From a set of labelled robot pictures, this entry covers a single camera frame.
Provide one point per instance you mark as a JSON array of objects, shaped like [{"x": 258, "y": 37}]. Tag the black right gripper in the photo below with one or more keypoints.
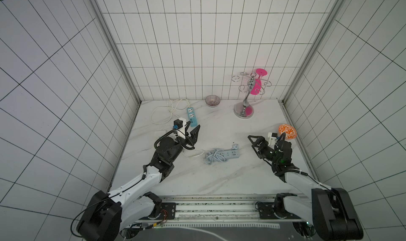
[{"x": 265, "y": 148}]

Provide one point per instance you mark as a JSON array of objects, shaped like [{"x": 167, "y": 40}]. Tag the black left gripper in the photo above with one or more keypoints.
[{"x": 187, "y": 139}]

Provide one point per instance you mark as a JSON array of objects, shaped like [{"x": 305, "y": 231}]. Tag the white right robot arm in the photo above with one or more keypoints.
[{"x": 347, "y": 226}]

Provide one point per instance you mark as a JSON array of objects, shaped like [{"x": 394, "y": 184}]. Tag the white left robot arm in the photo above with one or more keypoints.
[{"x": 107, "y": 214}]

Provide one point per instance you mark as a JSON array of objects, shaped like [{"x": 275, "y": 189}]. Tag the teal power strip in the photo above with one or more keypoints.
[{"x": 192, "y": 117}]

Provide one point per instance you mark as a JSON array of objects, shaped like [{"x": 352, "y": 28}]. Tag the white multicolour power strip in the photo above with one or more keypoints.
[{"x": 159, "y": 133}]

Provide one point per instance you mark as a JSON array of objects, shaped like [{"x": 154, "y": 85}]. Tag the orange patterned ceramic bowl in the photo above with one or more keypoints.
[{"x": 290, "y": 131}]

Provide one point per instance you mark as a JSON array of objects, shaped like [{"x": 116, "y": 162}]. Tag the chrome glass holder stand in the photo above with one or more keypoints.
[{"x": 243, "y": 109}]

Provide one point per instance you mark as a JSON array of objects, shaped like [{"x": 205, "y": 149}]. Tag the striped small bowl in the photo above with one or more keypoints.
[{"x": 212, "y": 101}]

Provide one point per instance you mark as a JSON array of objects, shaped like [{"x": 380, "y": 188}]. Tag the pink plastic wine glass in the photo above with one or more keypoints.
[{"x": 258, "y": 83}]

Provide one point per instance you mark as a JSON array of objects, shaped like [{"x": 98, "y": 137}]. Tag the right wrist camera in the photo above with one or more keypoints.
[{"x": 273, "y": 138}]

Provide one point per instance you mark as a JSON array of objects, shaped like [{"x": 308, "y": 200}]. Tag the aluminium mounting rail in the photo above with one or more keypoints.
[{"x": 222, "y": 206}]

